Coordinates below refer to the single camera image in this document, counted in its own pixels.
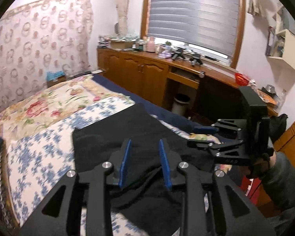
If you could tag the flat cardboard box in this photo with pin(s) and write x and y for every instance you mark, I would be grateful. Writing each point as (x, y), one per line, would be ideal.
(120, 45)

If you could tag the black small tripod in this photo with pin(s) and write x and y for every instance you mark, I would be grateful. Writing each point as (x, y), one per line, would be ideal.
(195, 60)
(178, 54)

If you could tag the dark cloth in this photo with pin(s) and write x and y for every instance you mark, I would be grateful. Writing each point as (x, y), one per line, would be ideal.
(278, 127)

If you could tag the embroidered trim band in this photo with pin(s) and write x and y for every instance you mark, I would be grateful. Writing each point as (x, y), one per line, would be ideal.
(1, 177)

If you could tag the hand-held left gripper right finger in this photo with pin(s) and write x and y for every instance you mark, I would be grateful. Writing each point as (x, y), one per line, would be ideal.
(165, 167)

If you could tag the wooden cabinet desk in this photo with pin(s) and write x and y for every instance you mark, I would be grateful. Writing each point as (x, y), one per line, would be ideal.
(137, 71)

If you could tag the grey window blind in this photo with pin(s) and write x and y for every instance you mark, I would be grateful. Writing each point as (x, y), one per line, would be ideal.
(194, 12)

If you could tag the navy bed sheet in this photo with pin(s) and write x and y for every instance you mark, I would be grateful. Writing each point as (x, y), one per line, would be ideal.
(142, 100)

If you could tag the metal pot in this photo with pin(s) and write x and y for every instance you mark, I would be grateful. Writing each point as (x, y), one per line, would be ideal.
(269, 89)

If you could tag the black printed t-shirt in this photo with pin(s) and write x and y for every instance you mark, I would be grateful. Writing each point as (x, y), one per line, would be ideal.
(137, 127)

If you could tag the person's right forearm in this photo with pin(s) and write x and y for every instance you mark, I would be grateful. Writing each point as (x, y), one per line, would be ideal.
(285, 177)

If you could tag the red basket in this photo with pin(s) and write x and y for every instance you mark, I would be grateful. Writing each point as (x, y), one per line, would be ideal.
(242, 78)

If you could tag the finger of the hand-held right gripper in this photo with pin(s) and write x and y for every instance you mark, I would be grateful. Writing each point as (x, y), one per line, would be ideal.
(226, 147)
(205, 129)

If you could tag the rose floral bedspread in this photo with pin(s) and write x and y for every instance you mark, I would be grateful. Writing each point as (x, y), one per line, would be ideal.
(39, 105)

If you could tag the white trash bin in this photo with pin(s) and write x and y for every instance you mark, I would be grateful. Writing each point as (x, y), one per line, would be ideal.
(181, 103)

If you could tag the person's right hand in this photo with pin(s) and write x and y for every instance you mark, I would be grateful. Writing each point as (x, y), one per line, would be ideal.
(260, 170)

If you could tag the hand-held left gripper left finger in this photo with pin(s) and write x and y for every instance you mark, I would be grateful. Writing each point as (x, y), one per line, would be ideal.
(125, 162)

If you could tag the circle patterned sheer curtain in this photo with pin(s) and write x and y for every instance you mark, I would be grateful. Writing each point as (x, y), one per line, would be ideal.
(27, 41)

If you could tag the blue floral white blanket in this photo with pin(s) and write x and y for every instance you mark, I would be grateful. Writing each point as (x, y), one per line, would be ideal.
(39, 157)

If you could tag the pink bottle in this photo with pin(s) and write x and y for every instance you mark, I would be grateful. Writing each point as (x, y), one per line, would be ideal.
(151, 44)

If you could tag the clear plastic bottle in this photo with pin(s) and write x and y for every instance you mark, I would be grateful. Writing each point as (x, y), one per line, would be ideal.
(282, 98)

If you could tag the blue plastic bag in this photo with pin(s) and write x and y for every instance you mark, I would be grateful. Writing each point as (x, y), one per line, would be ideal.
(55, 75)

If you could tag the white wall shelf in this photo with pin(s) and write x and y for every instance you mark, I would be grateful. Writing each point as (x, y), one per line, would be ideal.
(288, 44)

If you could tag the beige tied curtain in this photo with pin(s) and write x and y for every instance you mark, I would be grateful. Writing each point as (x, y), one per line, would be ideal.
(123, 14)

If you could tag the lilac tissue pack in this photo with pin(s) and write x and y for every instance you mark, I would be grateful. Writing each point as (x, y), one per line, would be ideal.
(166, 54)

